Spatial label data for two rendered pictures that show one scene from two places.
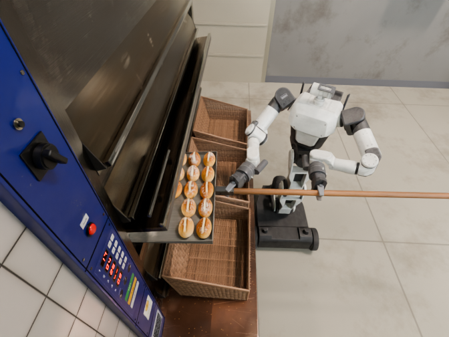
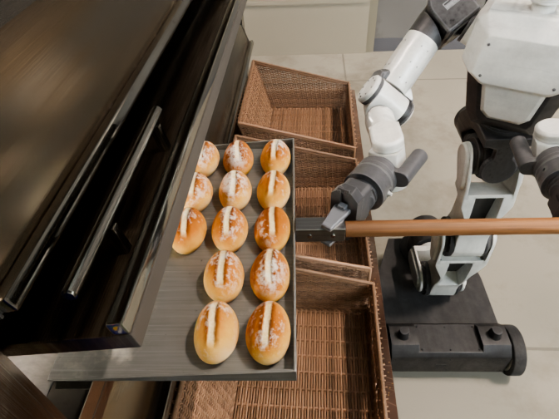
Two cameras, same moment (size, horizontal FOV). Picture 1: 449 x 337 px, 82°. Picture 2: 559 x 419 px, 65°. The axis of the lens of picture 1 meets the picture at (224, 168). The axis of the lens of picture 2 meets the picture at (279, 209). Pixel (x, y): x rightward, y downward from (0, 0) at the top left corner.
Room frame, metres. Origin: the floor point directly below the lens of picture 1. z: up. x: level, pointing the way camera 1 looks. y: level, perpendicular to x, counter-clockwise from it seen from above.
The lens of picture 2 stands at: (0.25, 0.03, 1.80)
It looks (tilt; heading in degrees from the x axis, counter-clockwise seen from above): 44 degrees down; 4
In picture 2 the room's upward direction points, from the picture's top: 4 degrees counter-clockwise
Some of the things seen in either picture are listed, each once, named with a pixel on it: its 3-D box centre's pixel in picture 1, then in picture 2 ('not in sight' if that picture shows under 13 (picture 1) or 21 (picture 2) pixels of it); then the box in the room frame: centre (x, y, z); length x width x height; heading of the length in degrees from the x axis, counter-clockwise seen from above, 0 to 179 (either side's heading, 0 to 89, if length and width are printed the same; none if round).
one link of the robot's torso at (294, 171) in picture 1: (296, 174); (475, 203); (1.31, -0.54, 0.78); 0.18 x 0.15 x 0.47; 89
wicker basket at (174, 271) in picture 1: (212, 243); (289, 368); (0.78, 0.07, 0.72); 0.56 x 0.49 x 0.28; 177
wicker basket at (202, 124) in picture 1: (222, 124); (299, 114); (1.99, 0.03, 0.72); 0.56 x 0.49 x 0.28; 177
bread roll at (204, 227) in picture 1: (204, 227); (268, 328); (0.59, 0.08, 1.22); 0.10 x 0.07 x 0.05; 0
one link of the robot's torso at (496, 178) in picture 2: (301, 146); (487, 134); (1.39, -0.54, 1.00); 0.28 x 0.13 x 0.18; 179
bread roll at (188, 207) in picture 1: (188, 206); (223, 272); (0.70, 0.16, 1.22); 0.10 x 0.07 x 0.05; 3
